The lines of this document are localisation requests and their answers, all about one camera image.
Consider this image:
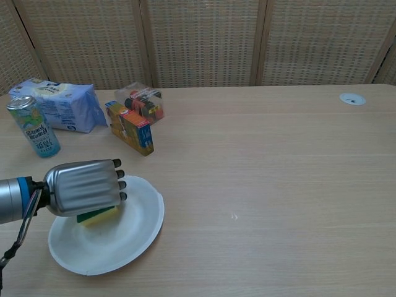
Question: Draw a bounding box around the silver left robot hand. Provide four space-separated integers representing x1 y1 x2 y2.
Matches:
43 158 129 217

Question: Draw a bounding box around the green and yellow sponge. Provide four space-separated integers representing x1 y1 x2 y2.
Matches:
76 204 119 228

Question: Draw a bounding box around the white paper plate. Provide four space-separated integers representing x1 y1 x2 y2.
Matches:
48 174 166 277

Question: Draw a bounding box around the light blue drink can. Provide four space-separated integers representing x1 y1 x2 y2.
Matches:
6 95 62 159

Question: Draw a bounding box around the orange and yellow carton box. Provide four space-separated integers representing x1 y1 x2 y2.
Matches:
104 100 155 157

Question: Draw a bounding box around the blue tissue pack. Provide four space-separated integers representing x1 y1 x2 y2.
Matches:
8 77 110 134

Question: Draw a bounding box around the clear plastic box with toys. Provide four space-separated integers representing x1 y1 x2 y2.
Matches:
113 82 166 126

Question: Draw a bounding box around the woven rattan folding screen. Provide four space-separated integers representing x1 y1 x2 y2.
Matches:
0 0 396 97

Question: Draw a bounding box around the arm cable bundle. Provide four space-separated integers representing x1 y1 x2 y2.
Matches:
0 187 43 291

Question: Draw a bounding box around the white table cable grommet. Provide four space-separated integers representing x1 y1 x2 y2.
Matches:
339 92 367 106

